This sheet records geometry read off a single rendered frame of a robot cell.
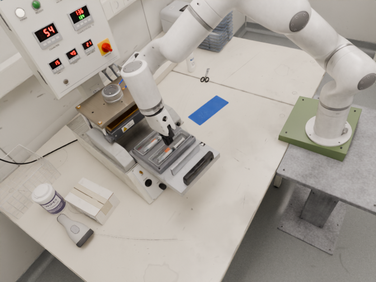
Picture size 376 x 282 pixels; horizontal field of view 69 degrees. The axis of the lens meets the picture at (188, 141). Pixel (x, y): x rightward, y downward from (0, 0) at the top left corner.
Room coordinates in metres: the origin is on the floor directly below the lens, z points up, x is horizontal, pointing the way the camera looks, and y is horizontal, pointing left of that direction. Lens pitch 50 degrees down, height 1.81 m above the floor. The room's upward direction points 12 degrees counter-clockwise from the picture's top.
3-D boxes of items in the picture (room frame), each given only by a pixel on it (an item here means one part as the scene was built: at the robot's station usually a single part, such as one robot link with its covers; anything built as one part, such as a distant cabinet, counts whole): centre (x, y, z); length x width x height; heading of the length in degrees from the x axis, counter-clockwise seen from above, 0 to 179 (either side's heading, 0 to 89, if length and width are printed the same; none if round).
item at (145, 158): (0.70, 0.10, 0.98); 0.20 x 0.17 x 0.03; 129
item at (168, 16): (1.89, -0.14, 0.88); 0.25 x 0.20 x 0.17; 42
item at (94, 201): (0.63, 0.46, 0.80); 0.19 x 0.13 x 0.09; 48
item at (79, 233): (0.53, 0.54, 0.79); 0.20 x 0.08 x 0.08; 48
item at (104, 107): (0.94, 0.26, 1.08); 0.31 x 0.24 x 0.13; 129
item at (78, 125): (0.93, 0.28, 0.93); 0.46 x 0.35 x 0.01; 39
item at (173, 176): (0.66, 0.07, 0.97); 0.30 x 0.22 x 0.08; 39
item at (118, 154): (0.76, 0.32, 0.96); 0.25 x 0.05 x 0.07; 39
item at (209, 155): (0.56, -0.02, 0.99); 0.15 x 0.02 x 0.04; 129
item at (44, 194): (0.67, 0.64, 0.82); 0.09 x 0.09 x 0.15
